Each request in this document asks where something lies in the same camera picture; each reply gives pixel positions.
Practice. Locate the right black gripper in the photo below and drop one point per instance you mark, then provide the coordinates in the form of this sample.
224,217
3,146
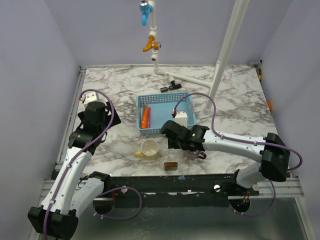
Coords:
172,145

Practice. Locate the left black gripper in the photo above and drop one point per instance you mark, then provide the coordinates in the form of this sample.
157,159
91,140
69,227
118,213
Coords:
108,117

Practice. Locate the purple plastic cup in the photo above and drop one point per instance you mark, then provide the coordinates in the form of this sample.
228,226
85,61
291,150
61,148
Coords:
192,155

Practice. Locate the clear tray with brown ends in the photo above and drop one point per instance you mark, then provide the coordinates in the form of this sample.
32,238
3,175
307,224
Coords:
169,157

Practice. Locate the yellow ceramic mug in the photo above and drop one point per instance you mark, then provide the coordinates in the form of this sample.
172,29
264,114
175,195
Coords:
149,150

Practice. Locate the orange toothpaste tube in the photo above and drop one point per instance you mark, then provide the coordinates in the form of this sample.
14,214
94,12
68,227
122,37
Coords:
144,118

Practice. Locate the light blue plastic basket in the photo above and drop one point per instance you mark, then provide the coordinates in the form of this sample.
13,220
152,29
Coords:
161,108

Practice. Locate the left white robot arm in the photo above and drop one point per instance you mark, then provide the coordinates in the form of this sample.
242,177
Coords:
58,214

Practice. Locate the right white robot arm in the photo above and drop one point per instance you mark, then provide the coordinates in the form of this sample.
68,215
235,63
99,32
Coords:
270,155

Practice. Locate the white horizontal pipe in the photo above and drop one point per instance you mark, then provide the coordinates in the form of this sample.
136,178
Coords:
183,78

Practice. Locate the black tee valve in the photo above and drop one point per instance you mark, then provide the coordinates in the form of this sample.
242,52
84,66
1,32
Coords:
170,88

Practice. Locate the orange brass tap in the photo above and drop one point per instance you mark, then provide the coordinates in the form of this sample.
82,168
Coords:
152,44

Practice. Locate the yellow tool in corner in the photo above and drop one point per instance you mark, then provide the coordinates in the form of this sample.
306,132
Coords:
257,66

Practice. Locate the white vertical pipe with fittings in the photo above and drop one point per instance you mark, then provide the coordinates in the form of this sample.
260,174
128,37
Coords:
154,33

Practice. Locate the blue tap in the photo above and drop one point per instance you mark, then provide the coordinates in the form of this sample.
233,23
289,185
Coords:
145,8

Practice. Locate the white diagonal pole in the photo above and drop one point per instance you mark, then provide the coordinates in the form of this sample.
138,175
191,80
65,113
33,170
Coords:
237,16

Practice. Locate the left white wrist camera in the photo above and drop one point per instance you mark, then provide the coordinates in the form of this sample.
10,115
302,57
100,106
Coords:
89,97

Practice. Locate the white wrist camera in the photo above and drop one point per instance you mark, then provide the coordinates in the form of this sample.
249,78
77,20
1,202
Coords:
89,97
180,117

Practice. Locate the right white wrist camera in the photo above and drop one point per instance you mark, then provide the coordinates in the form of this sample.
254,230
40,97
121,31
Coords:
180,117

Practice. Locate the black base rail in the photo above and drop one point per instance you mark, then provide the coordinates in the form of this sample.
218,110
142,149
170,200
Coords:
103,192

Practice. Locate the orange clip on wall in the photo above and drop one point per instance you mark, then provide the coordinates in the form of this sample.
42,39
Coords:
269,105

